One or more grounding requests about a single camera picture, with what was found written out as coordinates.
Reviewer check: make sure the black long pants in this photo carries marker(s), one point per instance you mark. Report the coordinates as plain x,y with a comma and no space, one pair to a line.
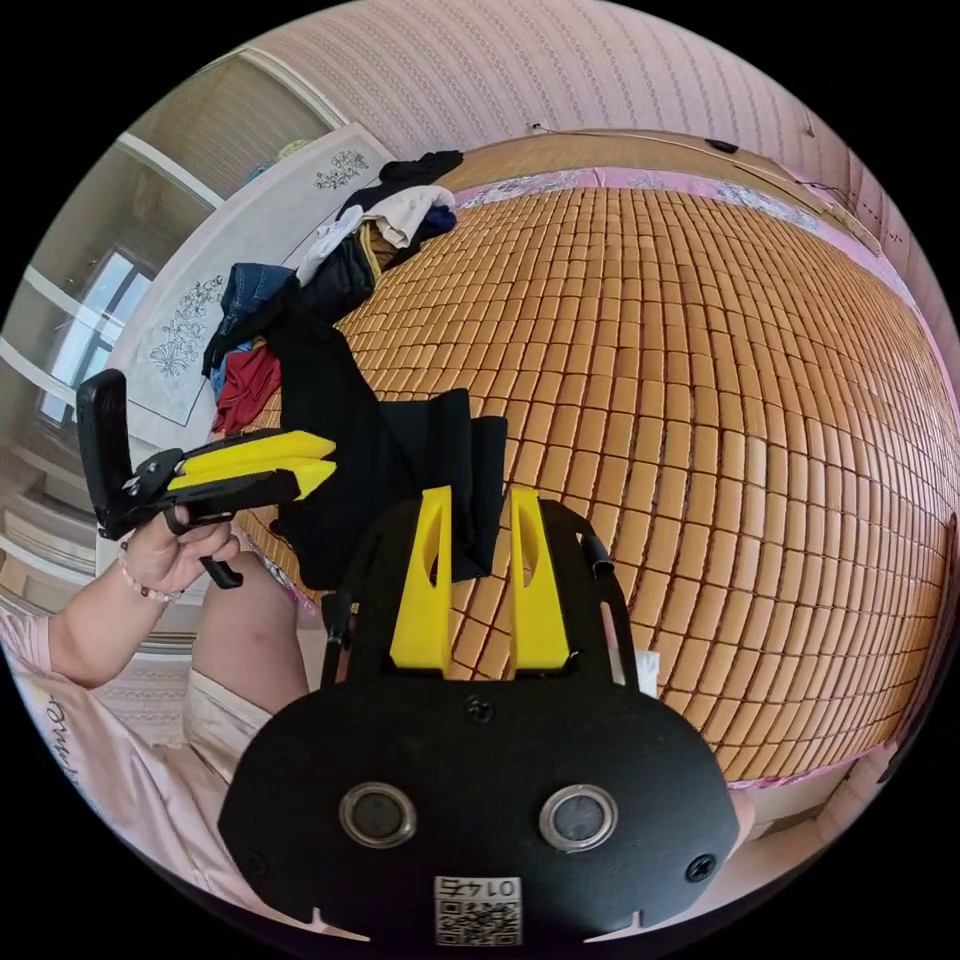
337,420

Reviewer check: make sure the bed with woven mat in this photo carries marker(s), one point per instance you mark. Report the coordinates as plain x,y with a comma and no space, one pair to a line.
675,450

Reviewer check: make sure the window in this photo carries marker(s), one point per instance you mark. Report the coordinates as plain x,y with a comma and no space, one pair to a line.
97,322

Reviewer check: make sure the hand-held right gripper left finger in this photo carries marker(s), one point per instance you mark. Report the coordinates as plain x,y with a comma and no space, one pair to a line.
424,600

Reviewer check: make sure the white cupboard with flower print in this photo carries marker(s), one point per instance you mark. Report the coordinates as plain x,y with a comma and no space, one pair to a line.
247,247

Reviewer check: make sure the person's left forearm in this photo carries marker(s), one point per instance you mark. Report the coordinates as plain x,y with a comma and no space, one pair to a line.
101,634

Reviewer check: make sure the person's body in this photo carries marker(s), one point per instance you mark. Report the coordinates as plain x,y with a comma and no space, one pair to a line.
150,765

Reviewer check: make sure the person's left hand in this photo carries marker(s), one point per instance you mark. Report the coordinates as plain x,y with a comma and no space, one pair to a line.
169,559

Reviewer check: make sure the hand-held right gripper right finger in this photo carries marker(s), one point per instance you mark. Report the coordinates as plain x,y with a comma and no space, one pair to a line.
534,607

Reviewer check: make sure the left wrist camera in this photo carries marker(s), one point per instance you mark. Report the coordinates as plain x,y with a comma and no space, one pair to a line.
102,442

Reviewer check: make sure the pile of clothes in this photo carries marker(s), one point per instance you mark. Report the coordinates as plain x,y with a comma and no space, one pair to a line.
352,240

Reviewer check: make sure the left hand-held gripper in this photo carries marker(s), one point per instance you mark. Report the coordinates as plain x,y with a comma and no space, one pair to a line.
225,495

